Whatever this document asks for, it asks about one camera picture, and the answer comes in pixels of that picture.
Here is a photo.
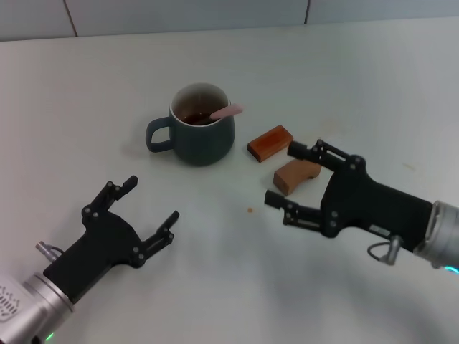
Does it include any light brown arched wooden block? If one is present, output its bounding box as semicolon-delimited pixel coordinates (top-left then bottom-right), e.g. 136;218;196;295
273;158;323;197

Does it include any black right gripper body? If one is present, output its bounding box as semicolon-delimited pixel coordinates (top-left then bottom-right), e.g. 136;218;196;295
320;154;434;254

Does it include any flat reddish wooden block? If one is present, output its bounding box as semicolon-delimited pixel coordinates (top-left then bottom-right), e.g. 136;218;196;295
247;124;295;163

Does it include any dark brown tea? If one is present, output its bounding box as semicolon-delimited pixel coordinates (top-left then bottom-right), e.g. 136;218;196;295
181;112;212;126

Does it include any left gripper cable connector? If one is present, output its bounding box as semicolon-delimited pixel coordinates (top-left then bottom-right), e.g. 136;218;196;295
34;241;65;259

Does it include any grey ceramic mug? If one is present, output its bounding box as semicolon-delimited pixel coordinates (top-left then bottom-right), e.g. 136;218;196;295
145;82;237;167

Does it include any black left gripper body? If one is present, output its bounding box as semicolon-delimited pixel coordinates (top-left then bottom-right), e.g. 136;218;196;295
42;210;143;304

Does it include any right gripper grey cable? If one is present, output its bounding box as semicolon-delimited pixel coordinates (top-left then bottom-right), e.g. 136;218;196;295
367;235;402;266

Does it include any pink handled metal spoon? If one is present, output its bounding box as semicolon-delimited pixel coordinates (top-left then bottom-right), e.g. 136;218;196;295
195;102;246;125

